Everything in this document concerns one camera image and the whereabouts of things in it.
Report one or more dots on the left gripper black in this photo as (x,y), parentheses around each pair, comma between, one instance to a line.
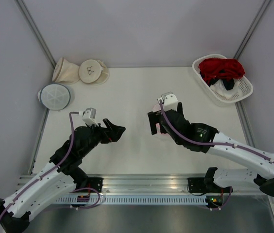
(112,133)

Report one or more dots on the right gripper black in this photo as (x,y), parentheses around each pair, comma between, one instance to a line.
(153,119)

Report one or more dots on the pink-trimmed mesh laundry bag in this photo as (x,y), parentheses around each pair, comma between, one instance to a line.
(146,125)

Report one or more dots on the red bra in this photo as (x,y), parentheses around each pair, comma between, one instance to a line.
(219,68)

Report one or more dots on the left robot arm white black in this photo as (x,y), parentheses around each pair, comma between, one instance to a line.
(60,176)

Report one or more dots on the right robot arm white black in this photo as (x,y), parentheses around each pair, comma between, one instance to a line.
(258,171)

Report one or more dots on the beige laundry bag bra logo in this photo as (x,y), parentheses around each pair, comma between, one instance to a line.
(93,72)

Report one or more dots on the grey-trimmed mesh laundry bag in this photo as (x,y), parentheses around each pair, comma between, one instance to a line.
(55,96)

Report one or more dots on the beige laundry bag left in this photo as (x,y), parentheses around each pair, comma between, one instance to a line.
(65,72)

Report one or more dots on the white garment in basket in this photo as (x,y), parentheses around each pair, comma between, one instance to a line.
(231,94)

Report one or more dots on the white perforated plastic basket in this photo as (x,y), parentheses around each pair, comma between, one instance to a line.
(244,90)

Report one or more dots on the black garment in basket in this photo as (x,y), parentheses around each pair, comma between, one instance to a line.
(228,83)

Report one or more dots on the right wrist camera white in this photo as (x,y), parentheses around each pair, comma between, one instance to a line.
(169,101)

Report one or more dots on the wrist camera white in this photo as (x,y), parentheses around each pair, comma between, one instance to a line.
(169,101)
(88,117)

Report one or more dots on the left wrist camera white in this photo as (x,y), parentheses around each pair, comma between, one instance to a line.
(88,117)

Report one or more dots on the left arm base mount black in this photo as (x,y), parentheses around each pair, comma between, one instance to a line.
(91,183)

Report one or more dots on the aluminium mounting rail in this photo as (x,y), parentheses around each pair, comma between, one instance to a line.
(143,184)

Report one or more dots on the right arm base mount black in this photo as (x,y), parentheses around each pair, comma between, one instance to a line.
(198,187)

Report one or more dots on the white slotted cable duct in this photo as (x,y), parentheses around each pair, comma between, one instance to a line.
(133,200)

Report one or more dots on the left aluminium frame post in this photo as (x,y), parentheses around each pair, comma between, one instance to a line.
(35,30)

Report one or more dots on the aluminium frame post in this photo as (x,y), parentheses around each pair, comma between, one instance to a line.
(252,28)
(35,30)

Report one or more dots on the right aluminium frame post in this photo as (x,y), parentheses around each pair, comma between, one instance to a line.
(252,28)

